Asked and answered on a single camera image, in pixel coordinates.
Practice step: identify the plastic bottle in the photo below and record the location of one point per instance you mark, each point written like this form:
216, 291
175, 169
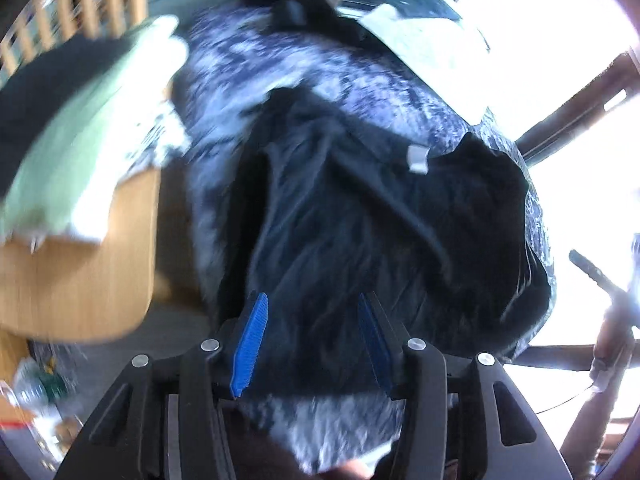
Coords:
35, 385

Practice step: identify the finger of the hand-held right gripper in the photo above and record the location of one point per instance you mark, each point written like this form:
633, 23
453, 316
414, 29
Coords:
592, 272

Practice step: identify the dark brown window frame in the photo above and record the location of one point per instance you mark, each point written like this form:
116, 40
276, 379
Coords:
565, 130

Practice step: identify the white paper sheet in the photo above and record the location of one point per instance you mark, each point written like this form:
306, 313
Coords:
430, 50

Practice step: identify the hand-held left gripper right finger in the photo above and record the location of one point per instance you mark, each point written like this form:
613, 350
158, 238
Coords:
375, 340

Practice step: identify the black garment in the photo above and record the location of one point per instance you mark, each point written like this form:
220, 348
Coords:
375, 220
45, 90

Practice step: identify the blue camouflage blanket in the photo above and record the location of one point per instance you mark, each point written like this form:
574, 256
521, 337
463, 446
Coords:
320, 70

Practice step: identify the black folded garment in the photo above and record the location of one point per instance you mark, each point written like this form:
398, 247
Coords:
45, 90

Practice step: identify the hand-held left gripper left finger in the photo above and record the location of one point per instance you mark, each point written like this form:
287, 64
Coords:
250, 340

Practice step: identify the light wooden chair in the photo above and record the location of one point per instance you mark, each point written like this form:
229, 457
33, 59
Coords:
90, 280

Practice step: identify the white printed folded garment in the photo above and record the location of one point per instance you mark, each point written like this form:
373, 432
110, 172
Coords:
155, 140

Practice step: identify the person's right forearm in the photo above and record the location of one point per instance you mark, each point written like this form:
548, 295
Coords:
590, 430

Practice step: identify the pile of black clothes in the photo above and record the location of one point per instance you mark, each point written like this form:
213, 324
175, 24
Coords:
310, 10

